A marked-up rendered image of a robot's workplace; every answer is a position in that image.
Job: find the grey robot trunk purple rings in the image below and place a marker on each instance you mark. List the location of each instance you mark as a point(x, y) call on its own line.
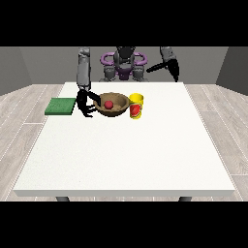
point(123, 66)

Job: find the brown wooden bowl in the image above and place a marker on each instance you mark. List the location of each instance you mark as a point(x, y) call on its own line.
point(113, 106)

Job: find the green square pad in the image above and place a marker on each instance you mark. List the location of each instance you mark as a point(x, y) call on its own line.
point(60, 106)

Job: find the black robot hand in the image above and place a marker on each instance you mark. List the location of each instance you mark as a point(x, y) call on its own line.
point(170, 67)
point(84, 102)

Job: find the small red ball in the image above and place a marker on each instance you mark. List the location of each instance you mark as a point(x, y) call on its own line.
point(108, 104)

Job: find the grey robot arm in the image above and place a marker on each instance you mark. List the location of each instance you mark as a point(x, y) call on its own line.
point(84, 68)
point(168, 54)

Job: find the dark table leg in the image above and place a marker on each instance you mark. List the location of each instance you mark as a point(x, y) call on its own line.
point(63, 199)
point(185, 199)

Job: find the yellow cup with melon print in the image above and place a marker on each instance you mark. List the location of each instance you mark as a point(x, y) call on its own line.
point(136, 106)

